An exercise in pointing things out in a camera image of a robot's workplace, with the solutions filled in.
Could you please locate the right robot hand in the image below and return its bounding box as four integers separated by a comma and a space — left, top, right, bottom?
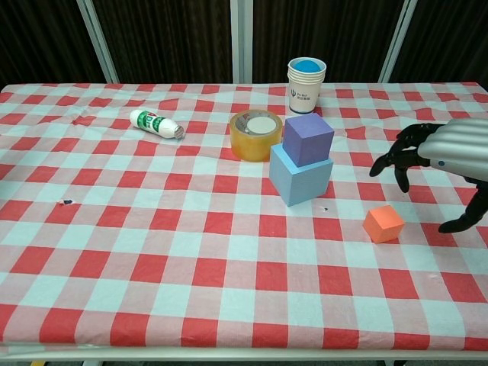
368, 117, 488, 234

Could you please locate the purple foam cube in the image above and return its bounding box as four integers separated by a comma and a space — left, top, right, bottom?
282, 112, 336, 168

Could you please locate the white paper cup stack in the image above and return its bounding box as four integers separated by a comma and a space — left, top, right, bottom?
287, 56, 328, 116

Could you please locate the small orange foam cube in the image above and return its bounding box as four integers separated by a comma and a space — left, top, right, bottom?
362, 204, 406, 245

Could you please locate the dark brown curtain panel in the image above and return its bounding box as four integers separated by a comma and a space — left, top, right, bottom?
391, 0, 488, 84
92, 0, 234, 85
252, 0, 406, 85
0, 0, 106, 86

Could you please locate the large light blue foam cube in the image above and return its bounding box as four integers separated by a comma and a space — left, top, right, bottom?
268, 143, 335, 207

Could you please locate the blue ball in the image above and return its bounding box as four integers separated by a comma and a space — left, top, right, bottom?
291, 57, 325, 73

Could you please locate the yellow-brown packing tape roll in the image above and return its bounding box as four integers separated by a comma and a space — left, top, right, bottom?
229, 108, 285, 163

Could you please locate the red white checkered tablecloth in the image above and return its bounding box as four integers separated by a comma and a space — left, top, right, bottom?
0, 81, 488, 352

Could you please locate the white green drink bottle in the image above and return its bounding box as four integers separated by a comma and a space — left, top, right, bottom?
129, 109, 185, 140

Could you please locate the grey metal partition post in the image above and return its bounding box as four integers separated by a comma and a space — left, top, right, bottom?
377, 0, 419, 83
229, 0, 255, 85
75, 0, 120, 85

